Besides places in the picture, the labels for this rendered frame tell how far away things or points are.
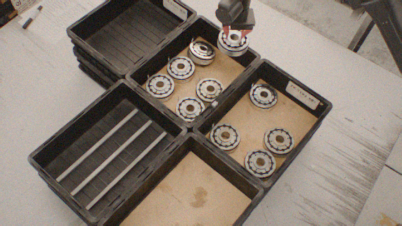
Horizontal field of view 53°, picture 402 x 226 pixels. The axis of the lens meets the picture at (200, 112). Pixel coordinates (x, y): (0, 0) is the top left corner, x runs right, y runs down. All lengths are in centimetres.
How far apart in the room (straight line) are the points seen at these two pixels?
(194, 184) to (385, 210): 136
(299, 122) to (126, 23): 78
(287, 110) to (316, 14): 164
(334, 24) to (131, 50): 179
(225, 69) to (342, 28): 161
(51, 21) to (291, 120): 111
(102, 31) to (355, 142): 107
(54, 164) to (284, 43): 108
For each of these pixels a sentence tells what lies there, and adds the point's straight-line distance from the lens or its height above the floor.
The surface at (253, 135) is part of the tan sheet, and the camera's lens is 140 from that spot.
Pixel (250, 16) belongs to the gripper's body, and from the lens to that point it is 128.
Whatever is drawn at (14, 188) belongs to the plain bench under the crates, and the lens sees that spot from 153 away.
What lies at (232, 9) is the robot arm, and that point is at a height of 125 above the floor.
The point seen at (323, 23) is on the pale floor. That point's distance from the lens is 300.
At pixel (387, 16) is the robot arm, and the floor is 153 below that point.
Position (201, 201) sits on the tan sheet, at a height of 83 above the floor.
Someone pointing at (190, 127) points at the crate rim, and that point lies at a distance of 128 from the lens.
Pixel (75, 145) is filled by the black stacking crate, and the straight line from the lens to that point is 139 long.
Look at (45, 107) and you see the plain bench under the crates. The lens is 165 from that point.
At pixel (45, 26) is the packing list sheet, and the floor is 70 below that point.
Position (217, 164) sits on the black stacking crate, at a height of 88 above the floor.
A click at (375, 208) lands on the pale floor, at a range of 240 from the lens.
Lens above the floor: 206
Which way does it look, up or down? 60 degrees down
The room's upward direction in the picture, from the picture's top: 7 degrees clockwise
